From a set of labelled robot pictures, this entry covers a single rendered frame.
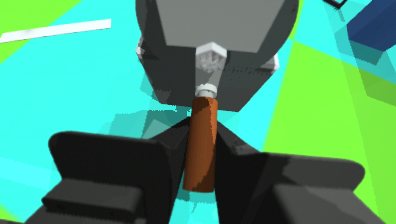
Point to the blue rectangular block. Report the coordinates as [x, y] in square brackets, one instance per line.
[375, 25]

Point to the dark grey l-shaped rod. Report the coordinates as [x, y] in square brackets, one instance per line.
[336, 4]

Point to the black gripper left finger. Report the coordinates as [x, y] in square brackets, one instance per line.
[157, 163]

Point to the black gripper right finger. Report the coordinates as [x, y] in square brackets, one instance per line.
[243, 175]

